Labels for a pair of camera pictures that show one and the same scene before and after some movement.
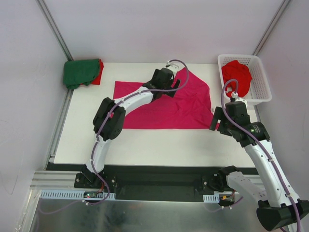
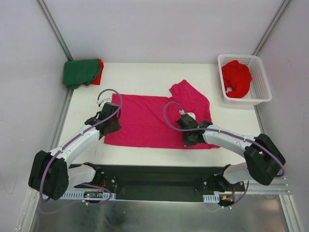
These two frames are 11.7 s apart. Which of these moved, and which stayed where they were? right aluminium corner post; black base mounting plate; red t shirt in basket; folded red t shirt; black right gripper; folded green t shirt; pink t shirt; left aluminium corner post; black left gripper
Moved: pink t shirt; black left gripper; black right gripper
Stayed: folded red t shirt; folded green t shirt; left aluminium corner post; right aluminium corner post; black base mounting plate; red t shirt in basket
